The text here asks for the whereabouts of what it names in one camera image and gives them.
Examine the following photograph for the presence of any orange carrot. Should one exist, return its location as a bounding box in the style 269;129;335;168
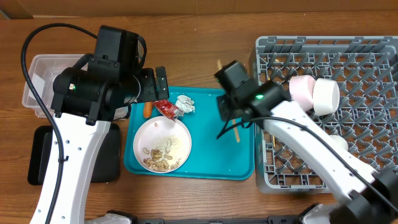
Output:
143;101;153;119

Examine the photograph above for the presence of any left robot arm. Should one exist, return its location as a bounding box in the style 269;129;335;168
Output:
24;26;169;223

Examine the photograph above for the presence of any red snack wrapper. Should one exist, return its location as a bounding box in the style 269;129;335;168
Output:
154;100;184;120

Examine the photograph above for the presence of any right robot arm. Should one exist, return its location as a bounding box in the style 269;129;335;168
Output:
215;60;397;223

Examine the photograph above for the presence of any white tissue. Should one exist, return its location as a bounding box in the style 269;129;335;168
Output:
175;95;195;113

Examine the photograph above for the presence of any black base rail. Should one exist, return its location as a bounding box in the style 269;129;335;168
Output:
107;210;301;224

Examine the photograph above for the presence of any grey dishwasher rack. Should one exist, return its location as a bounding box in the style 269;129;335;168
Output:
249;35;398;195

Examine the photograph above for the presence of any black plastic tray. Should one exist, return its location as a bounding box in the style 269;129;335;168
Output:
27;123;121;185

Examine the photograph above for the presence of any white plate with peanuts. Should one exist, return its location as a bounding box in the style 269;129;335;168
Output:
132;116;192;174

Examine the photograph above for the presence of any clear plastic storage bin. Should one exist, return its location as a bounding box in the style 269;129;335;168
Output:
22;54;129;120

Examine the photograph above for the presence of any white bowl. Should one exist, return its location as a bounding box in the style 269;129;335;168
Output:
313;78;340;116

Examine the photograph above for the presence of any teal serving tray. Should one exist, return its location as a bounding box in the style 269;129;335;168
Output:
123;86;256;180

